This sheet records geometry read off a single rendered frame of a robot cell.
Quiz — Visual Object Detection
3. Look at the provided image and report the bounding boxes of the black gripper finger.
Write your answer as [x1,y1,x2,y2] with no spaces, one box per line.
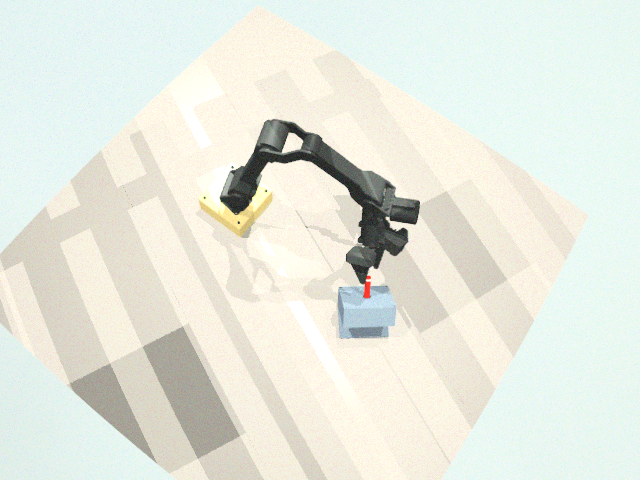
[373,247,385,269]
[349,262,376,285]

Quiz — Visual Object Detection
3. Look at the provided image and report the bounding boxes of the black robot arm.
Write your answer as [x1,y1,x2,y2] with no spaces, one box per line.
[219,119,420,256]

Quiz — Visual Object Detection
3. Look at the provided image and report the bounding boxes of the red peg with white band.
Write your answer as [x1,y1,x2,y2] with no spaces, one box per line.
[364,276,371,298]

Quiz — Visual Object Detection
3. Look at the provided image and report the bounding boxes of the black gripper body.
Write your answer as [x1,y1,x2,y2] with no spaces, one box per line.
[346,218,389,267]

